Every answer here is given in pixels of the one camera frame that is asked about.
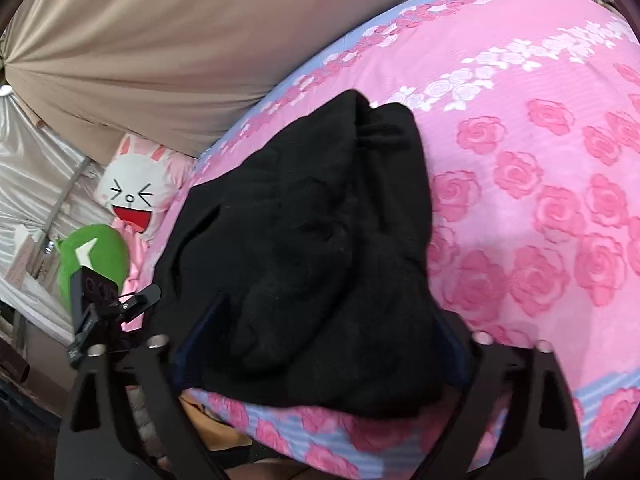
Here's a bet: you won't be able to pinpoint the pink floral bed sheet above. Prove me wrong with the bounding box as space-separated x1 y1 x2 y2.
120 0 640 480

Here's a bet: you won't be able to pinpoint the beige curtain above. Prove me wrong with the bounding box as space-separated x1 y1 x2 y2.
0 0 621 166

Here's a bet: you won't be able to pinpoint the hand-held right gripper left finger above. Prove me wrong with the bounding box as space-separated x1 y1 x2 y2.
54 292 231 480

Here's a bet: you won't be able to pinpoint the green plush toy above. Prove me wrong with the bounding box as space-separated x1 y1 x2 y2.
56 223 131 313

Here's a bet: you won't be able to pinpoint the silver satin curtain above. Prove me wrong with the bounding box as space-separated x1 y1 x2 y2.
0 92 113 346

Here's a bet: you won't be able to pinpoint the black pants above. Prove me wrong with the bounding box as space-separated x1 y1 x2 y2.
152 89 446 420

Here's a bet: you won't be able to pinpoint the white rabbit face pillow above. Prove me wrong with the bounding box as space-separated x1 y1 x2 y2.
96 134 198 235

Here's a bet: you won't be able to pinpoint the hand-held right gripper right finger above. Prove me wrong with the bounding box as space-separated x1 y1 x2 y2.
434 310 587 480

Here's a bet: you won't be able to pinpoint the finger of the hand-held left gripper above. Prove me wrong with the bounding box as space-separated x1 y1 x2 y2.
119 283 162 322

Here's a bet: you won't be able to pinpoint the pink striped pillow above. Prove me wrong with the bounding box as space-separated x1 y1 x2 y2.
111 217 161 333

